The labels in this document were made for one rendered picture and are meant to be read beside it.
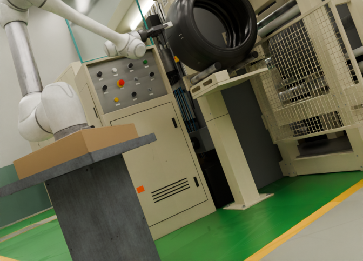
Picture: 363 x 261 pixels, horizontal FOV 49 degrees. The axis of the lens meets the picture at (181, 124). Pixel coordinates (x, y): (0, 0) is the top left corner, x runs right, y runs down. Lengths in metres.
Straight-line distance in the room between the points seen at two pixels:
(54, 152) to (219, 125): 1.37
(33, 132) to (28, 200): 9.37
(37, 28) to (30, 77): 10.54
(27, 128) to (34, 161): 0.27
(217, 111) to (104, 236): 1.35
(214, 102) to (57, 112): 1.27
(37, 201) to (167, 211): 8.71
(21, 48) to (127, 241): 1.03
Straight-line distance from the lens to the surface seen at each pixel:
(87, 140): 1.56
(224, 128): 2.73
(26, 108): 1.96
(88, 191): 1.67
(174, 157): 2.81
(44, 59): 12.23
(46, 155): 1.67
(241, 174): 2.76
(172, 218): 2.80
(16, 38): 2.10
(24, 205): 11.24
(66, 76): 6.25
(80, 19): 2.13
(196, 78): 2.58
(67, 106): 1.77
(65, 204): 1.76
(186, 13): 2.40
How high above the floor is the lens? 0.60
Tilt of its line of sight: 1 degrees up
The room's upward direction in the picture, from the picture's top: 20 degrees counter-clockwise
